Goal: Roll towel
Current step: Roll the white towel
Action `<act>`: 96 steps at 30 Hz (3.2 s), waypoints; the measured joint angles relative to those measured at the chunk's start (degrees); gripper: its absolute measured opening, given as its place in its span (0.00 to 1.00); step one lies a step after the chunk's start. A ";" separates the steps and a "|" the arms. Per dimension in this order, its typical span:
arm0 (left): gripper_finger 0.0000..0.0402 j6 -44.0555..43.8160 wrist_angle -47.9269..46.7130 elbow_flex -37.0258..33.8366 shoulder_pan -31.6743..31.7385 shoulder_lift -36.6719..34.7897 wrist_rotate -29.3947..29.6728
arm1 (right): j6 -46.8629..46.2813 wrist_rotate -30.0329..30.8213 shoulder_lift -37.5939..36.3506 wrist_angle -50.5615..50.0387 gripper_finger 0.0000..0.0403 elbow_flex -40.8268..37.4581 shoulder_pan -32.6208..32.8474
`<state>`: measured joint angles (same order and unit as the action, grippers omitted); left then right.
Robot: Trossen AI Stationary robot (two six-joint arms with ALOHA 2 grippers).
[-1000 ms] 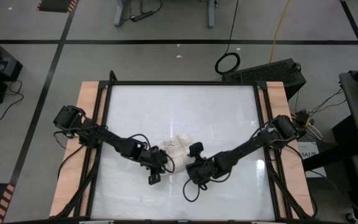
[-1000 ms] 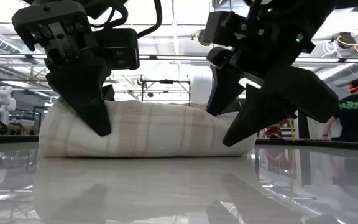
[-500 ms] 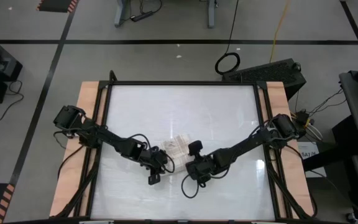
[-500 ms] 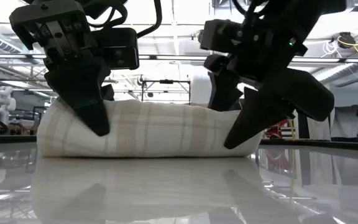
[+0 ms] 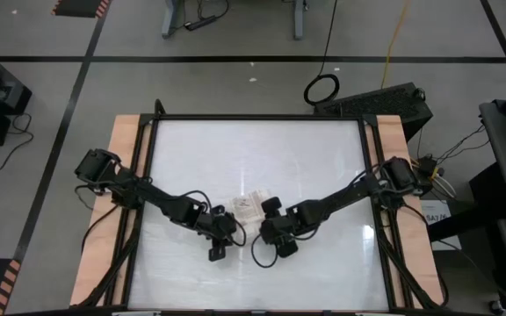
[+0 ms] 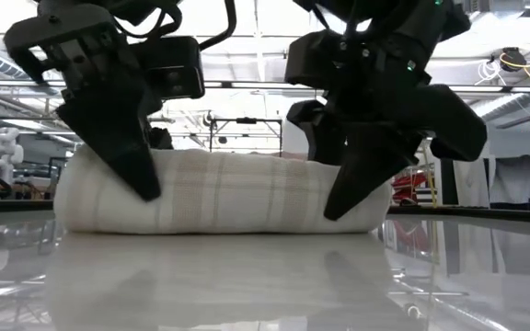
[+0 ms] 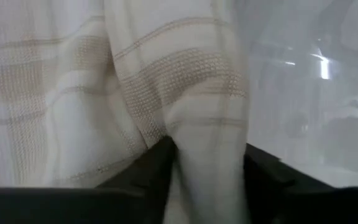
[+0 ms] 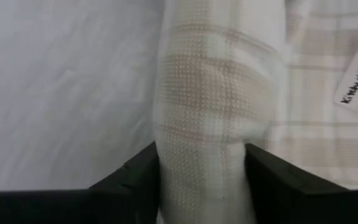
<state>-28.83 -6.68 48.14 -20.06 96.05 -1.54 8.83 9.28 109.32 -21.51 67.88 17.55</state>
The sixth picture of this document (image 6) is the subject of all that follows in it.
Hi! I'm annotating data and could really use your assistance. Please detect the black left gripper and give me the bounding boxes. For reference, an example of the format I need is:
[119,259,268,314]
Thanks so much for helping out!
[3,6,174,201]

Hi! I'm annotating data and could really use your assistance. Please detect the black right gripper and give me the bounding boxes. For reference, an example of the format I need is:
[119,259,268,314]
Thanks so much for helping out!
[286,43,488,221]

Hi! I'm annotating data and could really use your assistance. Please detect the cream plaid towel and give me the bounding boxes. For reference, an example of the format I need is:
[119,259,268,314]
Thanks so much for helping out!
[52,144,393,235]

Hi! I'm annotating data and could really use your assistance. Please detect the white column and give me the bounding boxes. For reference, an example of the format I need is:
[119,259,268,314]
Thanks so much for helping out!
[282,117,310,155]

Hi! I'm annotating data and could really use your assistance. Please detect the red cart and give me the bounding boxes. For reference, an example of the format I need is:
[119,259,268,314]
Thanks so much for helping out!
[391,172,428,206]

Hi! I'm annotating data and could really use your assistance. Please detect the ceiling light strip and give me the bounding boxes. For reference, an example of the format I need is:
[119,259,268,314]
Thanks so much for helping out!
[0,80,530,95]

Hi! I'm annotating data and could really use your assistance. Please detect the white hung cloth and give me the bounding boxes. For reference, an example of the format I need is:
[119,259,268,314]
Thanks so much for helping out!
[452,158,496,209]

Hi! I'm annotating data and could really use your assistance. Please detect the white humanoid robot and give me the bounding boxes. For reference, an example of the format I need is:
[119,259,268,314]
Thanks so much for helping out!
[0,127,26,185]

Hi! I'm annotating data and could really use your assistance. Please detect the dark grey hung cloth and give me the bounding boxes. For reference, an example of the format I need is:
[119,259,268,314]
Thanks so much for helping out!
[494,155,530,206]

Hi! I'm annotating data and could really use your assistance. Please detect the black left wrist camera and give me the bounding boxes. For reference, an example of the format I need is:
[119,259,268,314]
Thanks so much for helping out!
[133,35,206,101]

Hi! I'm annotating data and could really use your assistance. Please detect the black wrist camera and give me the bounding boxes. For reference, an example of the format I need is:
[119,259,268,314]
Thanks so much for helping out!
[284,30,342,89]
[133,35,206,101]

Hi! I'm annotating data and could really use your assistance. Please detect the yellow cable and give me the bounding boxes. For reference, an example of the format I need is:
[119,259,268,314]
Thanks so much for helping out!
[423,146,438,208]

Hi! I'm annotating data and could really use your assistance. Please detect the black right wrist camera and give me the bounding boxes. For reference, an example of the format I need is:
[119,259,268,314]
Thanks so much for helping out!
[284,30,342,89]

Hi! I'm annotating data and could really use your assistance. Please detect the black overhead frame rig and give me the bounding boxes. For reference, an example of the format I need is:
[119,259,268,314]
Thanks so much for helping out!
[208,117,284,153]

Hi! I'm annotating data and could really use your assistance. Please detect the black table frame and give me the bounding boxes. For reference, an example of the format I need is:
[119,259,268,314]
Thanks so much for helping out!
[0,198,530,226]

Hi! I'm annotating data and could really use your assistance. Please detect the black left camera cable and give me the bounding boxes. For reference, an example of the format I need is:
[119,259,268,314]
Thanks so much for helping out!
[108,0,237,51]

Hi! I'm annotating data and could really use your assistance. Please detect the black ceiling cable reel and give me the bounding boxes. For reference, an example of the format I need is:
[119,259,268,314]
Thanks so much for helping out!
[499,47,528,74]

